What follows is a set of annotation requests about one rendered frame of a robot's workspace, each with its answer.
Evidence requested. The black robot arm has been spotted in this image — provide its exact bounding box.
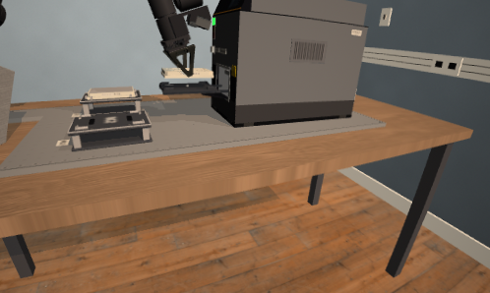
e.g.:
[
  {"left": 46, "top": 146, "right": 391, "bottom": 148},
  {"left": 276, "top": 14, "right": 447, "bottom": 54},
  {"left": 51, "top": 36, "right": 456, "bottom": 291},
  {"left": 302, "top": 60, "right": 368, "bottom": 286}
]
[{"left": 0, "top": 0, "right": 212, "bottom": 37}]

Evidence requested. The small white label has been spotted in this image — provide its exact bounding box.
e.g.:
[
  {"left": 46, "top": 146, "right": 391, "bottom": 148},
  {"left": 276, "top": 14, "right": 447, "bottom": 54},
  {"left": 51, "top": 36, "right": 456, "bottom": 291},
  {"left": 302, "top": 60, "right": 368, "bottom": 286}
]
[{"left": 57, "top": 140, "right": 70, "bottom": 146}]

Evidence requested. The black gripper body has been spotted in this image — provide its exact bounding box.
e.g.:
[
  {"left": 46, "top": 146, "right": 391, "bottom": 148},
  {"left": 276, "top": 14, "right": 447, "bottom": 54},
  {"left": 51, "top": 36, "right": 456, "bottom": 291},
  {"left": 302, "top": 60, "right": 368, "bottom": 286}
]
[{"left": 155, "top": 13, "right": 191, "bottom": 53}]

